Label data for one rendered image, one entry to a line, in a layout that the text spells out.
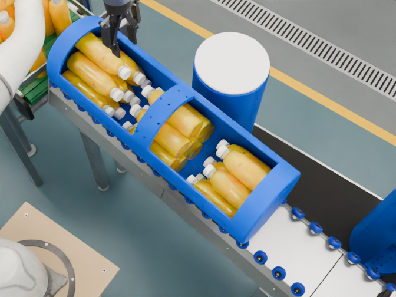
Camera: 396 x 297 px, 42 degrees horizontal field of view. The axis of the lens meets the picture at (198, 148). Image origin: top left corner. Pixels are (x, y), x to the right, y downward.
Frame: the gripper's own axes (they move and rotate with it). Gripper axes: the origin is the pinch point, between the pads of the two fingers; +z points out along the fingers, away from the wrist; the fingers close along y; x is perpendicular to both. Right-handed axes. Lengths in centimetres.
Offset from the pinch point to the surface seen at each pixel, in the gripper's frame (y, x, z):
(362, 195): 72, -86, 119
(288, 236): 1, -72, 40
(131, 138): -15.4, -16.5, 19.1
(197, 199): -16, -45, 21
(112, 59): -1.0, 5.6, 13.1
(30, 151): -24, 63, 130
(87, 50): -3.7, 14.9, 14.4
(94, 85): -9.9, 5.8, 18.6
